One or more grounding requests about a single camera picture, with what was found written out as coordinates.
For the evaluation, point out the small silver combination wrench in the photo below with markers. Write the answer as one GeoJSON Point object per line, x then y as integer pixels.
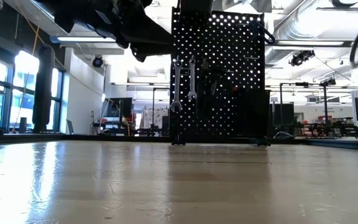
{"type": "Point", "coordinates": [192, 81]}

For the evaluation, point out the silver ventilation duct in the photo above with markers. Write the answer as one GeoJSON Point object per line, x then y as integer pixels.
{"type": "Point", "coordinates": [291, 28]}

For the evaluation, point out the black metal peg board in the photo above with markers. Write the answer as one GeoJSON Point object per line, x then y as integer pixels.
{"type": "Point", "coordinates": [228, 102]}

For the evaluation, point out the black storage bin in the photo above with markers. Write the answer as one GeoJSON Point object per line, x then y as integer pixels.
{"type": "Point", "coordinates": [196, 6]}

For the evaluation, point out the black pillar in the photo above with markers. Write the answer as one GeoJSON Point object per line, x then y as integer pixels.
{"type": "Point", "coordinates": [42, 102]}

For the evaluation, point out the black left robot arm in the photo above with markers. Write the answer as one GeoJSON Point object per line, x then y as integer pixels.
{"type": "Point", "coordinates": [82, 14]}

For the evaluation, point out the black aluminium table frame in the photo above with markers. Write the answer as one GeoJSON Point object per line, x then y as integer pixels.
{"type": "Point", "coordinates": [26, 138]}

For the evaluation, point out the black tool holder cup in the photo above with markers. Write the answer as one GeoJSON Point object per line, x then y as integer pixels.
{"type": "Point", "coordinates": [255, 115]}

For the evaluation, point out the dark short post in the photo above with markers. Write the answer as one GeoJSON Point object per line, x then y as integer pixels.
{"type": "Point", "coordinates": [22, 125]}

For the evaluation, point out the black security camera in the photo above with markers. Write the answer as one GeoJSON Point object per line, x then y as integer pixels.
{"type": "Point", "coordinates": [97, 61]}

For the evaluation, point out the ceiling light bar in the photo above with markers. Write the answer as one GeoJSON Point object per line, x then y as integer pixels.
{"type": "Point", "coordinates": [85, 39]}
{"type": "Point", "coordinates": [312, 43]}

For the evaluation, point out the large silver combination wrench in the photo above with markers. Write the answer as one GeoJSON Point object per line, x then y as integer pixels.
{"type": "Point", "coordinates": [177, 87]}

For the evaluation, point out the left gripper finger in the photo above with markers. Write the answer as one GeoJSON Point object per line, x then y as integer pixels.
{"type": "Point", "coordinates": [162, 40]}

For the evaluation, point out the black pipe rig stand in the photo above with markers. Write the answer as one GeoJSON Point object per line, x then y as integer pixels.
{"type": "Point", "coordinates": [325, 105]}

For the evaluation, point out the blue framed window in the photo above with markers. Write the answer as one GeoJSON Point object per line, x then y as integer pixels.
{"type": "Point", "coordinates": [7, 93]}

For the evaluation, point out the black ceiling mounted camera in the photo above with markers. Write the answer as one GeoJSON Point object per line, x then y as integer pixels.
{"type": "Point", "coordinates": [300, 58]}

